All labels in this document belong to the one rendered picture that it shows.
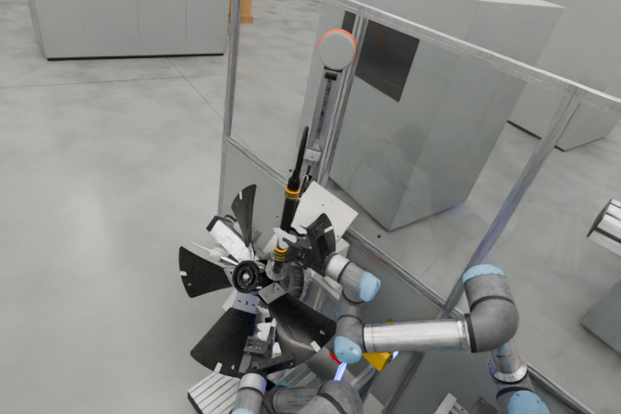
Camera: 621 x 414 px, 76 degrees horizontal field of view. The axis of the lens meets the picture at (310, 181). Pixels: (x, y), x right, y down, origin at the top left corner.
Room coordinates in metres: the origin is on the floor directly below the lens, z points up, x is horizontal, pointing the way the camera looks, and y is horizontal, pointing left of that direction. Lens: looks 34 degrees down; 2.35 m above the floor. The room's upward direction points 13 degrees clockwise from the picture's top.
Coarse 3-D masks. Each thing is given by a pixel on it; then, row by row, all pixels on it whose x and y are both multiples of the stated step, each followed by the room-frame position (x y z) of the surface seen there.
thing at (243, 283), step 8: (240, 264) 1.00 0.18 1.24; (248, 264) 1.00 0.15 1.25; (256, 264) 0.99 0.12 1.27; (264, 264) 1.04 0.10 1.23; (240, 272) 0.98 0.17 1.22; (248, 272) 0.98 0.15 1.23; (256, 272) 0.97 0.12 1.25; (264, 272) 0.99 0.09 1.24; (232, 280) 0.96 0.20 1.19; (240, 280) 0.96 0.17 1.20; (248, 280) 0.96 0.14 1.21; (256, 280) 0.94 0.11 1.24; (264, 280) 0.97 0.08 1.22; (272, 280) 1.02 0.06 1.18; (240, 288) 0.93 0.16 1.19; (248, 288) 0.93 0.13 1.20; (256, 288) 0.93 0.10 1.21
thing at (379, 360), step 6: (366, 354) 0.91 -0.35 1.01; (372, 354) 0.90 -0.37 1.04; (378, 354) 0.89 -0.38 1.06; (384, 354) 0.88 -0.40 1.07; (390, 354) 0.89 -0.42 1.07; (396, 354) 0.95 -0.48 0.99; (372, 360) 0.89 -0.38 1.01; (378, 360) 0.88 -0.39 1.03; (384, 360) 0.87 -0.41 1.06; (378, 366) 0.88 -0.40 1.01; (384, 366) 0.88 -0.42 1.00
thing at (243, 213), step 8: (248, 192) 1.23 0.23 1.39; (240, 200) 1.25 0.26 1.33; (248, 200) 1.21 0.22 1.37; (232, 208) 1.29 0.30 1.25; (240, 208) 1.23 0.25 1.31; (248, 208) 1.18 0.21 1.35; (240, 216) 1.21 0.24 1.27; (248, 216) 1.16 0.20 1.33; (240, 224) 1.20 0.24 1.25; (248, 224) 1.14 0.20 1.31; (248, 232) 1.12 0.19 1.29; (248, 240) 1.09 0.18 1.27; (248, 248) 1.11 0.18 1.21
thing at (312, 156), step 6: (312, 150) 1.61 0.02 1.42; (318, 150) 1.61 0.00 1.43; (306, 156) 1.54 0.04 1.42; (312, 156) 1.55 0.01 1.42; (318, 156) 1.57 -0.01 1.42; (306, 162) 1.52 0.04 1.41; (312, 162) 1.52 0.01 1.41; (318, 162) 1.52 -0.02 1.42; (306, 168) 1.52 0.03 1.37; (312, 168) 1.52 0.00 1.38
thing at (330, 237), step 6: (324, 216) 1.17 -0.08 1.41; (324, 222) 1.13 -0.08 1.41; (330, 222) 1.12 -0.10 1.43; (324, 228) 1.10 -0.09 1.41; (324, 234) 1.07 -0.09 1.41; (330, 234) 1.06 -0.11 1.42; (330, 240) 1.03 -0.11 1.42; (330, 246) 1.01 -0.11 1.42; (288, 252) 1.04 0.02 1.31; (294, 252) 1.03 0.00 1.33; (288, 258) 1.01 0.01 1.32
